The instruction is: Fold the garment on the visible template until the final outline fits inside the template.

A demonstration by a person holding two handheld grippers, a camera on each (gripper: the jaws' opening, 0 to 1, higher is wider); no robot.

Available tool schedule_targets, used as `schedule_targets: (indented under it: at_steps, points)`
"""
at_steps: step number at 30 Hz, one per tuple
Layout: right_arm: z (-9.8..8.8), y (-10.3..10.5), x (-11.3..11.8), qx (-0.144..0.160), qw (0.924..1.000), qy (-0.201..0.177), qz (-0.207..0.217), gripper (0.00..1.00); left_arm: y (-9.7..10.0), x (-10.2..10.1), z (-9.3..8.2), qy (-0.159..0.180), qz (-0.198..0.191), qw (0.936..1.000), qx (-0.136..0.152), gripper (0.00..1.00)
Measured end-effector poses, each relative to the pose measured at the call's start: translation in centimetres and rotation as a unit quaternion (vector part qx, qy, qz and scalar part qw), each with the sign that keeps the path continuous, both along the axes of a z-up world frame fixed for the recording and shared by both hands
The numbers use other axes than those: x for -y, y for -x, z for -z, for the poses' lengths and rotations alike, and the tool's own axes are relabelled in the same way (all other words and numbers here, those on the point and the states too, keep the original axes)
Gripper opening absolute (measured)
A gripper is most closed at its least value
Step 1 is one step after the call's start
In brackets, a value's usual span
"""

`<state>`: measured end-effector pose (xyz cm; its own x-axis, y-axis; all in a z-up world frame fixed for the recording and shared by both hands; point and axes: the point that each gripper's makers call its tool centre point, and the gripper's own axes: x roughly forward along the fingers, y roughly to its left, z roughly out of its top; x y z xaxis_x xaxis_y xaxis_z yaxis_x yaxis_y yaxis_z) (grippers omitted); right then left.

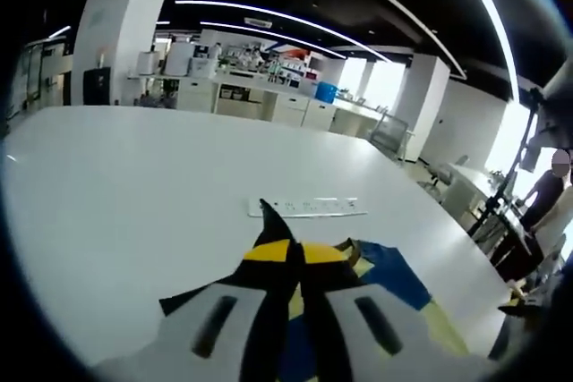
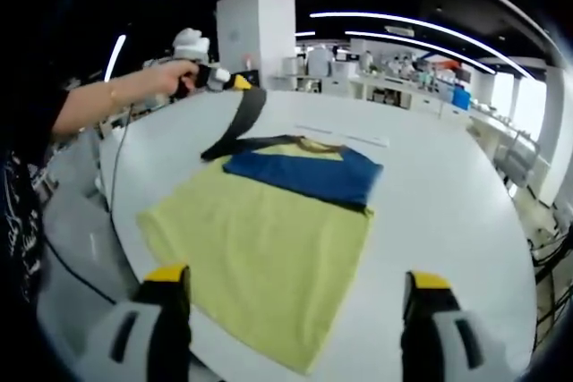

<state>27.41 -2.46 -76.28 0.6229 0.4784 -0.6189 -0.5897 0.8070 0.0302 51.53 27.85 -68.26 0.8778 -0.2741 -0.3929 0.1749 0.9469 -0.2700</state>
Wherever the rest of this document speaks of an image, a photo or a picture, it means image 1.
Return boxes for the white table socket strip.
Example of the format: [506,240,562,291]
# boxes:
[246,197,369,218]

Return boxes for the black square cabinet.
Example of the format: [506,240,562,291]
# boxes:
[82,66,112,106]

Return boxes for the white lab counter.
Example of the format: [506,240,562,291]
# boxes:
[127,72,338,131]

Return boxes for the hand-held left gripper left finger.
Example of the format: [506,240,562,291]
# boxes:
[151,238,301,382]

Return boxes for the blue plastic bin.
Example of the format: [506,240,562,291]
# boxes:
[313,81,339,103]

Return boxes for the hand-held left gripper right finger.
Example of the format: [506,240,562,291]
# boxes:
[298,241,449,382]

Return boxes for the yellow garment with dark sleeves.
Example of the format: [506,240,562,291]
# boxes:
[158,198,471,382]

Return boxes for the grey mesh chair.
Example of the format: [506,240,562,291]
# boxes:
[371,113,411,160]

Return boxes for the black tripod light stand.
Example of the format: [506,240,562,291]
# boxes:
[467,86,552,241]

